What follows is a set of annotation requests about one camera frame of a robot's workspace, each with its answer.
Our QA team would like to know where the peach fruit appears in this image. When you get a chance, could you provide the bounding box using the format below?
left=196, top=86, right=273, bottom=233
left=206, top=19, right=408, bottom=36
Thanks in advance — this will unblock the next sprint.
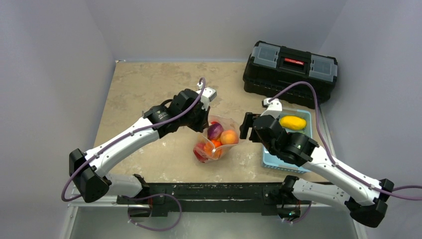
left=220, top=130, right=239, bottom=145

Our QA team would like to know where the purple red onion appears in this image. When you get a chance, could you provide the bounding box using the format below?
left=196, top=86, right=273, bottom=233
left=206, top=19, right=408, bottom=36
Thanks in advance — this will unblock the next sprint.
left=207, top=123, right=224, bottom=140

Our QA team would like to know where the clear zip top bag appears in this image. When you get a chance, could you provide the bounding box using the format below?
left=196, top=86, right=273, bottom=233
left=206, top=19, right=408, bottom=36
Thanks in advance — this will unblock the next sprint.
left=193, top=115, right=241, bottom=163

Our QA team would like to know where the red bell pepper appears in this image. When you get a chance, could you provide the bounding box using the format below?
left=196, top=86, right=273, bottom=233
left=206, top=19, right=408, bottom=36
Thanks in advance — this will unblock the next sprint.
left=193, top=142, right=208, bottom=163

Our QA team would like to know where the orange mini pumpkin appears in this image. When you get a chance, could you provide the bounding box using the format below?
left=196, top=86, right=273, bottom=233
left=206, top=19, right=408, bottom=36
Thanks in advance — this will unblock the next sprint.
left=203, top=139, right=222, bottom=159

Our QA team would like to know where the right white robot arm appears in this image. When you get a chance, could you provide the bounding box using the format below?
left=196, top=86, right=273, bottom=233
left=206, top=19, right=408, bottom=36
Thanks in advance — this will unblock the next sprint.
left=239, top=112, right=394, bottom=228

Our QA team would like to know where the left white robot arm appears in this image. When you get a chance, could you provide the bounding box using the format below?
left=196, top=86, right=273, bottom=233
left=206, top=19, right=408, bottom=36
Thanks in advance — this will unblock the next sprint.
left=69, top=87, right=217, bottom=204

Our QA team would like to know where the light blue plastic basket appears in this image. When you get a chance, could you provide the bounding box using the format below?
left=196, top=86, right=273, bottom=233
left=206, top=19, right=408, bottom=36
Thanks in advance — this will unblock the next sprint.
left=261, top=108, right=313, bottom=174

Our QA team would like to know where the yellow mango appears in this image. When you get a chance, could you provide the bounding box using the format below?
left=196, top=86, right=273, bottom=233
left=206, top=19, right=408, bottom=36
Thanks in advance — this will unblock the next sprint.
left=279, top=116, right=307, bottom=130

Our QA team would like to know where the black toolbox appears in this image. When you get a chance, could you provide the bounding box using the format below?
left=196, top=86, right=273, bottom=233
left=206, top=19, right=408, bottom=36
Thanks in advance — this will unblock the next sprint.
left=243, top=41, right=338, bottom=105

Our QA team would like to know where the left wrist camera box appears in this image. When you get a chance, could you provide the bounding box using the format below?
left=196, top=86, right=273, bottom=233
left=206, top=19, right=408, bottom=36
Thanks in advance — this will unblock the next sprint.
left=200, top=87, right=217, bottom=110

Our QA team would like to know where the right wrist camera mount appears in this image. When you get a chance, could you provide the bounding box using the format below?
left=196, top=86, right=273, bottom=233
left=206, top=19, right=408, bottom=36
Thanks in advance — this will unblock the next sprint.
left=261, top=98, right=283, bottom=119

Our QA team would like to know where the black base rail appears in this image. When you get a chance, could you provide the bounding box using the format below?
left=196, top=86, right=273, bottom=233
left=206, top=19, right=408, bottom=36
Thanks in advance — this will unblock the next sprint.
left=116, top=182, right=310, bottom=217

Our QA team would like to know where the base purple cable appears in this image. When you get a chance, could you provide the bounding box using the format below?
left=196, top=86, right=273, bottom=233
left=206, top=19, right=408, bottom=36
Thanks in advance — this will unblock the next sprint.
left=127, top=192, right=184, bottom=232

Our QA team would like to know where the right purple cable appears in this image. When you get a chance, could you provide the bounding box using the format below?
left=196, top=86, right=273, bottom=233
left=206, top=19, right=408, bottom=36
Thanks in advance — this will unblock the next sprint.
left=267, top=81, right=422, bottom=201

